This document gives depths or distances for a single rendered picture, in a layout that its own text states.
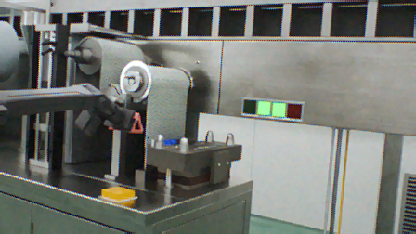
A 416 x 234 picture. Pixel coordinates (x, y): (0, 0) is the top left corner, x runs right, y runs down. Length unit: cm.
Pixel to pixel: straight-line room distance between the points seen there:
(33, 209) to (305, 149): 292
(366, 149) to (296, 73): 239
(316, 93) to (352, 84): 13
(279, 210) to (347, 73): 284
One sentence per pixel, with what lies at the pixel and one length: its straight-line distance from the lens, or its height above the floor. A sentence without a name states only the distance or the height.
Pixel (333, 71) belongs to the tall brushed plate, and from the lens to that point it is 160.
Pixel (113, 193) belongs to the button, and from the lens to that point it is 133.
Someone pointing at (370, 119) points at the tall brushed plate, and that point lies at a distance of 157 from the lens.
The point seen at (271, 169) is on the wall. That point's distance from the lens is 426.
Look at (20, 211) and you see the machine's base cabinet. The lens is 169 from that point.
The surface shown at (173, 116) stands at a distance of 169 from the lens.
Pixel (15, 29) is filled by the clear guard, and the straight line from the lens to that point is 246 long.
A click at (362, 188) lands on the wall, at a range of 402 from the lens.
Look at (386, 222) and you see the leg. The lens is 177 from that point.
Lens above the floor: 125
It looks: 4 degrees down
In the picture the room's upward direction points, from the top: 4 degrees clockwise
